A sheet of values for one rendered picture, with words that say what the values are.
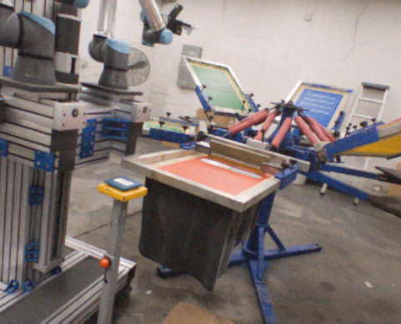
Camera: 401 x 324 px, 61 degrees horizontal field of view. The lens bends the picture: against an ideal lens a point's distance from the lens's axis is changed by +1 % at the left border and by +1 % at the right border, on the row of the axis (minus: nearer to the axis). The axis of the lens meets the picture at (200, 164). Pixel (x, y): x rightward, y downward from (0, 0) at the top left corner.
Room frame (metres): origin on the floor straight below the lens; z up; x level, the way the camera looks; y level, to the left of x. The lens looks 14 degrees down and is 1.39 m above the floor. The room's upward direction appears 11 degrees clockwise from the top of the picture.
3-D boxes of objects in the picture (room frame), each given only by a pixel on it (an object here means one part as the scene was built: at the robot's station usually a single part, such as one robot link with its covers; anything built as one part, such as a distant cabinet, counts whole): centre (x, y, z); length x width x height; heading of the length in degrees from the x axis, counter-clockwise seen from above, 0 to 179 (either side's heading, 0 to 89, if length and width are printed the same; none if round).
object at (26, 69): (1.26, 0.66, 1.31); 0.15 x 0.15 x 0.10
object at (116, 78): (1.73, 0.51, 1.31); 0.15 x 0.15 x 0.10
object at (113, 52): (1.73, 0.51, 1.42); 0.13 x 0.12 x 0.14; 48
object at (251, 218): (1.48, -0.26, 0.74); 0.46 x 0.04 x 0.42; 153
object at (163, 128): (2.51, 0.34, 1.05); 1.08 x 0.61 x 0.23; 93
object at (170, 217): (1.36, 0.04, 0.74); 0.45 x 0.03 x 0.43; 63
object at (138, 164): (1.63, -0.09, 0.97); 0.79 x 0.58 x 0.04; 153
